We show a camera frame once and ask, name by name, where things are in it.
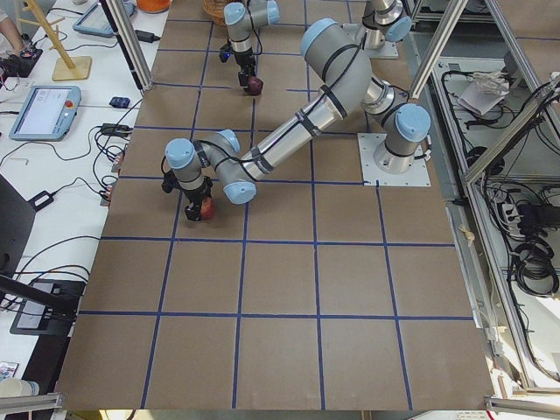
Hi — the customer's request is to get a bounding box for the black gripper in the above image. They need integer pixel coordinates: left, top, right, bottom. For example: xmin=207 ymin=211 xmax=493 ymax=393
xmin=181 ymin=178 xmax=213 ymax=221
xmin=234 ymin=50 xmax=256 ymax=93

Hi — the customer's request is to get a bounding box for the black power adapter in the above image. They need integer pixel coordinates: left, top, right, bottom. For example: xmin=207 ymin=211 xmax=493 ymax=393
xmin=27 ymin=190 xmax=55 ymax=212

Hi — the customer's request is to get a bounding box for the wicker basket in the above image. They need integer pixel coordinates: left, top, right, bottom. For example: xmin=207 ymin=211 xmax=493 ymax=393
xmin=202 ymin=0 xmax=228 ymax=27

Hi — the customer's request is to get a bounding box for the near teach pendant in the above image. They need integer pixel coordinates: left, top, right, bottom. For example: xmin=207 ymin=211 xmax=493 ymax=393
xmin=9 ymin=86 xmax=81 ymax=142

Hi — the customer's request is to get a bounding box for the wooden stand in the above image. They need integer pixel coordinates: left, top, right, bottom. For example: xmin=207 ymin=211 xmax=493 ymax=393
xmin=19 ymin=0 xmax=93 ymax=82

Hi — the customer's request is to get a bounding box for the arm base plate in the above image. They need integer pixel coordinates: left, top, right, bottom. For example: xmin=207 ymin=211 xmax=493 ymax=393
xmin=357 ymin=133 xmax=431 ymax=187
xmin=341 ymin=24 xmax=398 ymax=60

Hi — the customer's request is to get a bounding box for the teach pendant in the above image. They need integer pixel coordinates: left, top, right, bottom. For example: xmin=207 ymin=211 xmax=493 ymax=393
xmin=73 ymin=2 xmax=114 ymax=38
xmin=9 ymin=86 xmax=81 ymax=142

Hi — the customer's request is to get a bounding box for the far teach pendant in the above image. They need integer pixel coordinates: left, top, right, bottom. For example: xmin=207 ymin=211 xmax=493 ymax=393
xmin=73 ymin=2 xmax=114 ymax=38

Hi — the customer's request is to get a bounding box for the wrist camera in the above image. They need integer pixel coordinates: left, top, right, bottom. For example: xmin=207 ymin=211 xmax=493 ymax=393
xmin=161 ymin=170 xmax=180 ymax=193
xmin=219 ymin=43 xmax=233 ymax=63

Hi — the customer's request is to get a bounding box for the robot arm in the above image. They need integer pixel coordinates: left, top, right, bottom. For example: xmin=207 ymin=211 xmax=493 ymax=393
xmin=162 ymin=17 xmax=431 ymax=221
xmin=219 ymin=1 xmax=412 ymax=96

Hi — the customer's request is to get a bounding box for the red yellow apple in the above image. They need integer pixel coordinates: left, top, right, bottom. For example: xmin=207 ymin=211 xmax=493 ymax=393
xmin=199 ymin=197 xmax=215 ymax=221

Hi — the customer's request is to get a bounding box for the dark red apple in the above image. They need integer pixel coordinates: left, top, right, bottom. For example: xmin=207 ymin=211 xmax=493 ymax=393
xmin=244 ymin=76 xmax=263 ymax=96

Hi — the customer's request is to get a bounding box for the black monitor stand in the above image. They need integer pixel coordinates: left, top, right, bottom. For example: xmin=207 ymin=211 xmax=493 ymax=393
xmin=0 ymin=174 xmax=87 ymax=338

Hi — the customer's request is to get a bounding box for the small blue device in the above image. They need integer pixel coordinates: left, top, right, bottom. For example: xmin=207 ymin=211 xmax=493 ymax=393
xmin=109 ymin=96 xmax=130 ymax=109

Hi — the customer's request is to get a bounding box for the orange bucket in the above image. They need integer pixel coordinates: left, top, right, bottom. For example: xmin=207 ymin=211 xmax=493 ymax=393
xmin=136 ymin=0 xmax=172 ymax=14

